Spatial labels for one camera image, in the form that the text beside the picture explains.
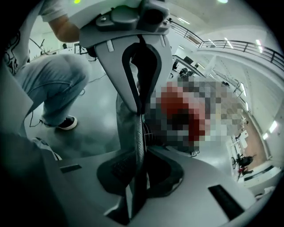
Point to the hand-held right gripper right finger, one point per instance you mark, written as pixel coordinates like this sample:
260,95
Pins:
195,199

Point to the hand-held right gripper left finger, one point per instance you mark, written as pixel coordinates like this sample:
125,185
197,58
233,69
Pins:
88,195

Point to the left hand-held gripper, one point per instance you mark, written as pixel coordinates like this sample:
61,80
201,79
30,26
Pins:
119,33

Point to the person's left forearm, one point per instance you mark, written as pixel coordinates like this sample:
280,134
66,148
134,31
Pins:
65,31

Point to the black desk monitor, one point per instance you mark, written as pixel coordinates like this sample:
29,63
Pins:
188,60

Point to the red vacuum cleaner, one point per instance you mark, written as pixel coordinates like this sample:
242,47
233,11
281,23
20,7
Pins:
177,104

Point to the black shoe white sole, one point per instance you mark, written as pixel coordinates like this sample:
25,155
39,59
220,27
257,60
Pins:
67,123

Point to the person's light blue jeans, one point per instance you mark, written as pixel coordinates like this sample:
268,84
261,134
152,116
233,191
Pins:
55,84

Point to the black balcony railing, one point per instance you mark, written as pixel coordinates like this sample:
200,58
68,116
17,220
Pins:
244,47

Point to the person's white printed shirt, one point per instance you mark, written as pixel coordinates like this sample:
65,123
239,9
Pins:
33,28

